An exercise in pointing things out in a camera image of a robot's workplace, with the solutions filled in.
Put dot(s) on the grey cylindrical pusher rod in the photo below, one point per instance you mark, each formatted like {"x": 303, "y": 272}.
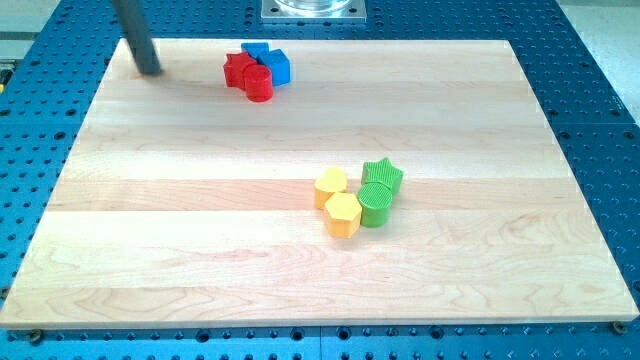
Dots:
{"x": 130, "y": 15}

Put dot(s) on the yellow heart block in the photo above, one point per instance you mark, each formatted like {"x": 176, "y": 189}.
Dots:
{"x": 334, "y": 180}

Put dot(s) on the yellow hexagon block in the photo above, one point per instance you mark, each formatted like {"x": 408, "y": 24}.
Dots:
{"x": 342, "y": 215}

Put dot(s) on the green cylinder block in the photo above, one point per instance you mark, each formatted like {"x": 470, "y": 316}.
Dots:
{"x": 375, "y": 200}

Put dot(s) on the green star block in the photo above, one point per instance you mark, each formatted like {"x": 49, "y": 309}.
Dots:
{"x": 383, "y": 172}

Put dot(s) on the red cylinder block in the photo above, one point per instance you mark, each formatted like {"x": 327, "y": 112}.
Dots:
{"x": 258, "y": 83}

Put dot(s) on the blue cube block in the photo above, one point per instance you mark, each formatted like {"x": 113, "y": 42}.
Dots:
{"x": 279, "y": 65}

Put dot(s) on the light wooden board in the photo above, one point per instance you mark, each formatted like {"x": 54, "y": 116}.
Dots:
{"x": 184, "y": 204}

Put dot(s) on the red star block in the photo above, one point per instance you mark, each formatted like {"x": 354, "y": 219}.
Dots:
{"x": 234, "y": 67}

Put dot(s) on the blue flat block behind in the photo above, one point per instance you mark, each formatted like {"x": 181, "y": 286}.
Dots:
{"x": 255, "y": 49}

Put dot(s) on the left board clamp screw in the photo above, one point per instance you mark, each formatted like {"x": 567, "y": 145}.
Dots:
{"x": 35, "y": 336}

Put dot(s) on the board clamp screw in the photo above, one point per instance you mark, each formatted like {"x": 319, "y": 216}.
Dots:
{"x": 619, "y": 328}
{"x": 35, "y": 336}

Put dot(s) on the right board clamp screw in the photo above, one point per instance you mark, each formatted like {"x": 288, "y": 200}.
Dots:
{"x": 619, "y": 328}

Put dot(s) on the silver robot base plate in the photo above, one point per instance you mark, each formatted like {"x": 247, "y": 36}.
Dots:
{"x": 313, "y": 11}

